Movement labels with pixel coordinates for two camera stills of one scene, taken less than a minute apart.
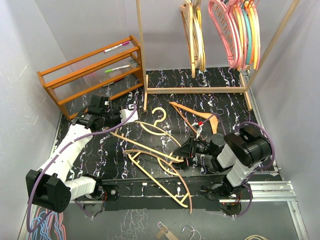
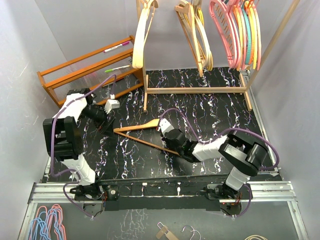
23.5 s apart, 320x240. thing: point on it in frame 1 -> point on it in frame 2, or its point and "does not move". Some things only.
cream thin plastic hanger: (158, 133) -> (138, 52)
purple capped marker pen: (114, 47) does not move
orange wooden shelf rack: (113, 70) does not move
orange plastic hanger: (252, 33) does not move
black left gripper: (118, 112) -> (109, 130)
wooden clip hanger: (169, 234) does not move
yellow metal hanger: (254, 35) does not move
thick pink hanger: (225, 29) does not move
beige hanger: (200, 47) -> (205, 40)
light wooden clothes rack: (244, 84) does not move
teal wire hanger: (248, 57) does not move
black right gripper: (186, 149) -> (164, 138)
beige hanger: (197, 33) -> (209, 58)
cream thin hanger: (175, 199) -> (152, 4)
